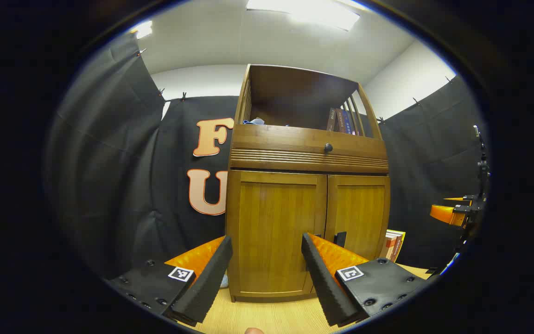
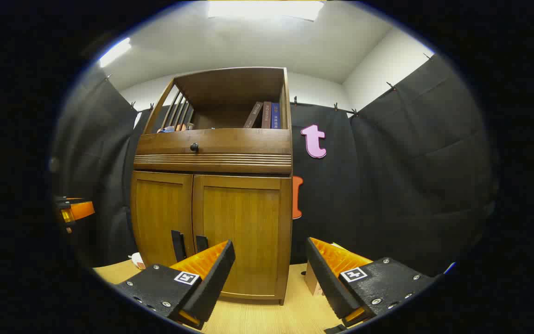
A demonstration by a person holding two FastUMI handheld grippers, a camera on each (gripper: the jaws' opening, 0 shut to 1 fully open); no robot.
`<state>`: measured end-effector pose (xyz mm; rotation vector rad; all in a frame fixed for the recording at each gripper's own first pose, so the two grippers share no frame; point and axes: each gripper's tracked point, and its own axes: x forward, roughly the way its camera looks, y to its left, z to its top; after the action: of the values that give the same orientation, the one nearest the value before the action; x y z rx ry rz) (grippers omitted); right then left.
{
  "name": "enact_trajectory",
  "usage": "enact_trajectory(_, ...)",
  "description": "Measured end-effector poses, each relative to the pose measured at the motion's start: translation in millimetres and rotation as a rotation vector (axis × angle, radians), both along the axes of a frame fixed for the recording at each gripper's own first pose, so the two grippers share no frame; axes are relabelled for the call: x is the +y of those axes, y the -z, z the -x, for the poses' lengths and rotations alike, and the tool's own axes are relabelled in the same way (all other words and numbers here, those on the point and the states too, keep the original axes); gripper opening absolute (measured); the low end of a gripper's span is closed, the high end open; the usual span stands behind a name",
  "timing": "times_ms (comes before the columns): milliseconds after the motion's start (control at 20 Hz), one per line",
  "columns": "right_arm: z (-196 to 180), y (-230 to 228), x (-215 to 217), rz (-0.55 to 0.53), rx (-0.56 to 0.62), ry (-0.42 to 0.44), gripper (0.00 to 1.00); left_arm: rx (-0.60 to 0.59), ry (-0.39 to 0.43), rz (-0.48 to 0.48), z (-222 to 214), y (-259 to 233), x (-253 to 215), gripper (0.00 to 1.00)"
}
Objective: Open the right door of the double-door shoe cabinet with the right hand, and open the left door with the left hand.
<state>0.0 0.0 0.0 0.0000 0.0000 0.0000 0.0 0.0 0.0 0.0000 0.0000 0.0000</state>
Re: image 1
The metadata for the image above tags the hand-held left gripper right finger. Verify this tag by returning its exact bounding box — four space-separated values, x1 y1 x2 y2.
301 232 430 328

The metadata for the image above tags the large ceiling light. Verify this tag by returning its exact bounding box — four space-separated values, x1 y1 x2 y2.
246 0 361 32

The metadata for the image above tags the orange white book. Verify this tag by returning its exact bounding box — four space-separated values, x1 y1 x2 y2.
381 229 407 263

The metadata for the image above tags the wooden cabinet door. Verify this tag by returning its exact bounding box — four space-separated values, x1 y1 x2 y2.
325 174 390 263
237 171 328 297

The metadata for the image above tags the small ceiling light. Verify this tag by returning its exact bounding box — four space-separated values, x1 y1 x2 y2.
130 20 153 39

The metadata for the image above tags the wooden cabinet drawer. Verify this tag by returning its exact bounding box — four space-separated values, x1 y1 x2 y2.
229 123 390 175

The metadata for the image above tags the wooden double-door shoe cabinet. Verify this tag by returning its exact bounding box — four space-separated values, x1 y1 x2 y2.
224 64 392 303

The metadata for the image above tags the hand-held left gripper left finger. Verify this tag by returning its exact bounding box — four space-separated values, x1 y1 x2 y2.
105 235 233 328

